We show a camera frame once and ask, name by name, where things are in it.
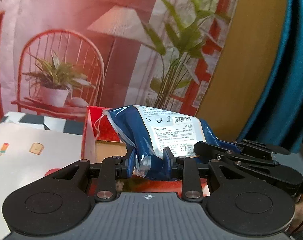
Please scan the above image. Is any blue white plastic package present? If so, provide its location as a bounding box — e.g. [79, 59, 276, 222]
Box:
[102, 105, 240, 180]

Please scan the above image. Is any printed living room backdrop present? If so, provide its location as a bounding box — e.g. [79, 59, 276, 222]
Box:
[0, 0, 236, 121]

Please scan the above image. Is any red strawberry cardboard box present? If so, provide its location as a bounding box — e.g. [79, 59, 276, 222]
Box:
[81, 105, 212, 197]

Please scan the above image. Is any teal blue curtain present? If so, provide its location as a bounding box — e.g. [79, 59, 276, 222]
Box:
[238, 0, 303, 153]

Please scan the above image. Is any wooden panel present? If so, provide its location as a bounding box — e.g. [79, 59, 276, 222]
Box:
[197, 0, 287, 141]

